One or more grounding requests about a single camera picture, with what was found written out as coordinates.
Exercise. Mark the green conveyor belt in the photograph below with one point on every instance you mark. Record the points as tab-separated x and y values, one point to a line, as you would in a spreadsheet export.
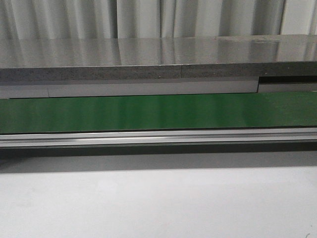
158	112

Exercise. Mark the white pleated curtain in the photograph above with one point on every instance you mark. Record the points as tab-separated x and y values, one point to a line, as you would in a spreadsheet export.
89	19

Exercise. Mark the aluminium conveyor front rail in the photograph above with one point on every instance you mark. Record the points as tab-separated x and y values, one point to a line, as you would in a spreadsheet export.
157	137

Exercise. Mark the grey conveyor back rail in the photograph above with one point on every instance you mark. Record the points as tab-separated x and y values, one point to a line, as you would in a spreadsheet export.
120	87

